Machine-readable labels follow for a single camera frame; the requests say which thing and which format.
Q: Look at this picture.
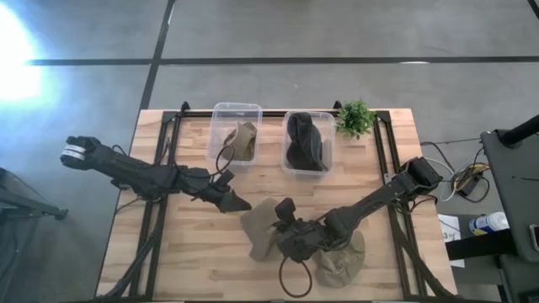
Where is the white paper sheet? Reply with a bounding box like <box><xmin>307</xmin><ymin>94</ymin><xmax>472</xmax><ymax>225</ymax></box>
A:
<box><xmin>437</xmin><ymin>213</ymin><xmax>467</xmax><ymax>269</ymax></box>

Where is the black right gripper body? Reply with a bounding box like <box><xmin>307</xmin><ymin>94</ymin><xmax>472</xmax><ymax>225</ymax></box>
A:
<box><xmin>282</xmin><ymin>218</ymin><xmax>338</xmax><ymax>258</ymax></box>

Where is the black stand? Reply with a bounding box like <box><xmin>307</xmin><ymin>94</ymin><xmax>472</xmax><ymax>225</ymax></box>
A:
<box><xmin>0</xmin><ymin>167</ymin><xmax>69</xmax><ymax>222</ymax></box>

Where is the tan bucket hat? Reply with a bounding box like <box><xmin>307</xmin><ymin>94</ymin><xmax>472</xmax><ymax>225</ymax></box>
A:
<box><xmin>239</xmin><ymin>197</ymin><xmax>284</xmax><ymax>263</ymax></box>
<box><xmin>313</xmin><ymin>230</ymin><xmax>367</xmax><ymax>290</ymax></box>
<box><xmin>221</xmin><ymin>121</ymin><xmax>259</xmax><ymax>162</ymax></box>

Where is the clear plastic bin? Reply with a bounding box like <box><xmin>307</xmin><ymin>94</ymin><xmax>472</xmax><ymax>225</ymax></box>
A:
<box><xmin>205</xmin><ymin>102</ymin><xmax>264</xmax><ymax>167</ymax></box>
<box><xmin>280</xmin><ymin>109</ymin><xmax>337</xmax><ymax>177</ymax></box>

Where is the white blue spray can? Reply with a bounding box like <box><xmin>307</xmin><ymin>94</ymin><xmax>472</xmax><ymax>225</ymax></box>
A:
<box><xmin>468</xmin><ymin>211</ymin><xmax>510</xmax><ymax>237</ymax></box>

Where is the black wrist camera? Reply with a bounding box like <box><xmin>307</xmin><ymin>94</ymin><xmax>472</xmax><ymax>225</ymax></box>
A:
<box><xmin>275</xmin><ymin>197</ymin><xmax>297</xmax><ymax>225</ymax></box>
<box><xmin>217</xmin><ymin>168</ymin><xmax>236</xmax><ymax>187</ymax></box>

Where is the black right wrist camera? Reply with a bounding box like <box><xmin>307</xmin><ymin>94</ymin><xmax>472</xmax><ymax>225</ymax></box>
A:
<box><xmin>275</xmin><ymin>197</ymin><xmax>297</xmax><ymax>225</ymax></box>

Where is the black right arm cable loop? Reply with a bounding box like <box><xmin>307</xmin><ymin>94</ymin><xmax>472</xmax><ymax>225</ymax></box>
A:
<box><xmin>278</xmin><ymin>255</ymin><xmax>314</xmax><ymax>299</ymax></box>

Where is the white cable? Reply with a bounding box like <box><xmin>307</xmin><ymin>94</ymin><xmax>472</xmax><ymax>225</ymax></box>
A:
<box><xmin>422</xmin><ymin>156</ymin><xmax>458</xmax><ymax>203</ymax></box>

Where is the small green potted plant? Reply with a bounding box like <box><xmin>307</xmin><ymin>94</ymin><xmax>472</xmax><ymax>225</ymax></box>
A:
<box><xmin>335</xmin><ymin>98</ymin><xmax>377</xmax><ymax>141</ymax></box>

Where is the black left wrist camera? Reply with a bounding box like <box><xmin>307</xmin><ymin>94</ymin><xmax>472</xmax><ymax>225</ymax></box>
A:
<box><xmin>217</xmin><ymin>168</ymin><xmax>236</xmax><ymax>187</ymax></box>

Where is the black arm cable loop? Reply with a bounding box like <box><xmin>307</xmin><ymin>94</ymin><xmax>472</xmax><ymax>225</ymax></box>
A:
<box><xmin>278</xmin><ymin>255</ymin><xmax>314</xmax><ymax>299</ymax></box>
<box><xmin>215</xmin><ymin>144</ymin><xmax>236</xmax><ymax>177</ymax></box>

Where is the black pole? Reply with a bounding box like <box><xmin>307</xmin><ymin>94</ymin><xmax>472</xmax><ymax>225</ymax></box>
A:
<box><xmin>499</xmin><ymin>114</ymin><xmax>539</xmax><ymax>148</ymax></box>

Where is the black aluminium frame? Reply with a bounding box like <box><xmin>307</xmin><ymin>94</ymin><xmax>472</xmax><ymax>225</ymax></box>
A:
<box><xmin>95</xmin><ymin>100</ymin><xmax>464</xmax><ymax>302</ymax></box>

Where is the black bucket hat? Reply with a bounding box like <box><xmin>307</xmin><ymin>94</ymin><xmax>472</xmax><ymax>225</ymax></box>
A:
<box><xmin>286</xmin><ymin>111</ymin><xmax>330</xmax><ymax>173</ymax></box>

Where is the black power adapter with cables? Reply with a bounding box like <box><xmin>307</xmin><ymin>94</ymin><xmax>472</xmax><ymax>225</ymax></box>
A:
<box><xmin>451</xmin><ymin>162</ymin><xmax>492</xmax><ymax>204</ymax></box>

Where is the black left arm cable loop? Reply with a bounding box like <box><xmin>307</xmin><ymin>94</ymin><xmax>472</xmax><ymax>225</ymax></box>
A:
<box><xmin>215</xmin><ymin>144</ymin><xmax>236</xmax><ymax>177</ymax></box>

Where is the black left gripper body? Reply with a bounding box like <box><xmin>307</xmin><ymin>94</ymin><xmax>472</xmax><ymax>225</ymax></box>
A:
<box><xmin>179</xmin><ymin>166</ymin><xmax>233</xmax><ymax>212</ymax></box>

